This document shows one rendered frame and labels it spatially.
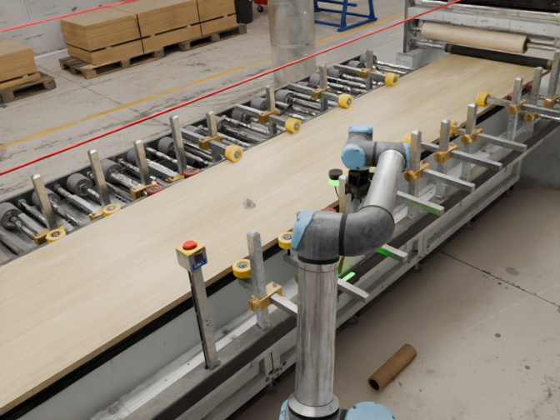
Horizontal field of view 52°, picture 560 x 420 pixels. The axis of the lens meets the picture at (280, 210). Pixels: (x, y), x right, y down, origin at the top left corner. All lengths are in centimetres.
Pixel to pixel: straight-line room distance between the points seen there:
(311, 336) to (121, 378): 85
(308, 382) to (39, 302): 112
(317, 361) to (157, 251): 101
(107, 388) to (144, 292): 36
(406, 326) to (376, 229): 182
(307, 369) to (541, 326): 200
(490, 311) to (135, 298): 205
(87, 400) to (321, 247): 106
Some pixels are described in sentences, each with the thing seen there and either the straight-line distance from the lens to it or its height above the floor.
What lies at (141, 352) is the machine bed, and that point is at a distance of 221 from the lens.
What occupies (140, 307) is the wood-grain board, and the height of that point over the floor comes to 90.
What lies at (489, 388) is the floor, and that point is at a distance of 306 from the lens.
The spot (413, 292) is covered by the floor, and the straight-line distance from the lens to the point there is 352.
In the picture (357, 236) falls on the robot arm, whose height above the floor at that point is 139.
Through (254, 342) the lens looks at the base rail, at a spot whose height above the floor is 70.
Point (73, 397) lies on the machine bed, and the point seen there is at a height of 74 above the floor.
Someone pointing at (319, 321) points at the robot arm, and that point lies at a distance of 160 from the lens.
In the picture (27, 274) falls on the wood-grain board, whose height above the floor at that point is 90.
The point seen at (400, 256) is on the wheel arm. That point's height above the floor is 86.
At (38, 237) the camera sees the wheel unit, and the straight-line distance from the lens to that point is 283.
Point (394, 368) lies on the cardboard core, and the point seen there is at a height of 7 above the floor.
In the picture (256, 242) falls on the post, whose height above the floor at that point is 110.
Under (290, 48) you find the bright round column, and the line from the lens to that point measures 617.
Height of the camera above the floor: 223
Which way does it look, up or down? 31 degrees down
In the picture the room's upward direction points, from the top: 5 degrees counter-clockwise
